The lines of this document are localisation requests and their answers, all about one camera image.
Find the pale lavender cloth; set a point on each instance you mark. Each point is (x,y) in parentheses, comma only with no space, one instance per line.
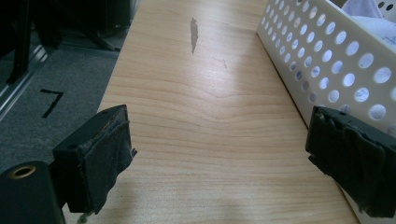
(373,18)

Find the metal floor rail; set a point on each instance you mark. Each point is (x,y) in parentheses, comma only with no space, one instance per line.
(18,84)

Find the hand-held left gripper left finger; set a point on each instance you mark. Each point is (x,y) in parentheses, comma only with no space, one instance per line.
(96,155)

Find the white perforated plastic basket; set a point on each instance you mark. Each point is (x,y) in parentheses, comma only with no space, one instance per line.
(336,53)

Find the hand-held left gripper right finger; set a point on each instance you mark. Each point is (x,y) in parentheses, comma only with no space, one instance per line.
(351,155)

